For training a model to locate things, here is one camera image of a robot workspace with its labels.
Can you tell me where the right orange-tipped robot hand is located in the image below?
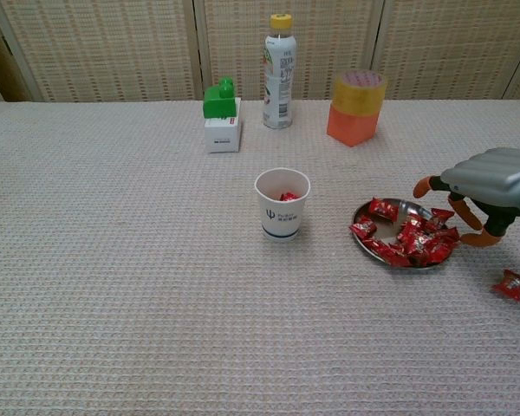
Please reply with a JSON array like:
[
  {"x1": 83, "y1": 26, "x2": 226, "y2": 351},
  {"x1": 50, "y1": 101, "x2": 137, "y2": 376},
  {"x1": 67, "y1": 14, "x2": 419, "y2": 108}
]
[{"x1": 413, "y1": 147, "x2": 520, "y2": 249}]

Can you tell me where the metal bowl of red candies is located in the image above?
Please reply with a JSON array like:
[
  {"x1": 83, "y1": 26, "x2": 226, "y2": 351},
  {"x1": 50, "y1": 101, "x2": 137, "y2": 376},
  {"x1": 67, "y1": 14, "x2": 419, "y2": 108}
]
[{"x1": 352, "y1": 198, "x2": 460, "y2": 270}]

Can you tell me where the orange drink cup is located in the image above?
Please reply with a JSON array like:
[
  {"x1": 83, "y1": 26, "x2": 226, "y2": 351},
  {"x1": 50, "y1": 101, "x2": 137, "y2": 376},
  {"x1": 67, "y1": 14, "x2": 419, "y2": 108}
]
[{"x1": 332, "y1": 69, "x2": 389, "y2": 117}]

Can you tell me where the white paper cup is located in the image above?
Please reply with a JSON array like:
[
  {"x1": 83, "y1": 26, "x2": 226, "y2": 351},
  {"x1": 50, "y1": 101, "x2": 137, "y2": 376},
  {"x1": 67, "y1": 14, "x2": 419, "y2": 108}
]
[{"x1": 254, "y1": 167, "x2": 311, "y2": 243}]

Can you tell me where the orange plastic block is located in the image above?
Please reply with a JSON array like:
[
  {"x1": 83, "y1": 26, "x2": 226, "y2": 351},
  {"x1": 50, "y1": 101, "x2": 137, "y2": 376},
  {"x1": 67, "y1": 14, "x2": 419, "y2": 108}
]
[{"x1": 326, "y1": 105, "x2": 380, "y2": 148}]

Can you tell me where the white bottle yellow cap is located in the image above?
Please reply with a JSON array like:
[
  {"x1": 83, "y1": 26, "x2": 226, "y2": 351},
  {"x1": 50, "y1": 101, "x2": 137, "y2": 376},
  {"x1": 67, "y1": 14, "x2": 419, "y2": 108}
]
[{"x1": 262, "y1": 13, "x2": 298, "y2": 130}]

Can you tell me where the small white box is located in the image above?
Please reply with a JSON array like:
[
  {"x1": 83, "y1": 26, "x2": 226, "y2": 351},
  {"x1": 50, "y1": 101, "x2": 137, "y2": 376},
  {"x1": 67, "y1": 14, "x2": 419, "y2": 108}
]
[{"x1": 204, "y1": 97, "x2": 244, "y2": 155}]

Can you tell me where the green toy block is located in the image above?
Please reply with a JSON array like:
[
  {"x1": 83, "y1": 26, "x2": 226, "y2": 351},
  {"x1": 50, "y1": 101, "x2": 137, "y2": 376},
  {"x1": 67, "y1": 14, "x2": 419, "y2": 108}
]
[{"x1": 202, "y1": 75, "x2": 237, "y2": 120}]

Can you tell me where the beige woven tablecloth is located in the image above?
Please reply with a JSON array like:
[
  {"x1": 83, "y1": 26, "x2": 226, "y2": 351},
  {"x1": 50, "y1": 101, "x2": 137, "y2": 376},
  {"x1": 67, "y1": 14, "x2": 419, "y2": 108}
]
[{"x1": 0, "y1": 99, "x2": 520, "y2": 416}]

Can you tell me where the woven bamboo folding screen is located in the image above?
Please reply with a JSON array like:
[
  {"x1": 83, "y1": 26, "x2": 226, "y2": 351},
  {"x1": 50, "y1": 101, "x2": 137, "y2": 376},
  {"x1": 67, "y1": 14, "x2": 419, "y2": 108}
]
[{"x1": 0, "y1": 0, "x2": 520, "y2": 103}]

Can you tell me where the brown wooden board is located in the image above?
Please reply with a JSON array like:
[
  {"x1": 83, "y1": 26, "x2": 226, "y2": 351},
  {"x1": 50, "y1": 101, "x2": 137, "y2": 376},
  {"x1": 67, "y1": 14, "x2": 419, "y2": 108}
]
[{"x1": 0, "y1": 8, "x2": 34, "y2": 104}]

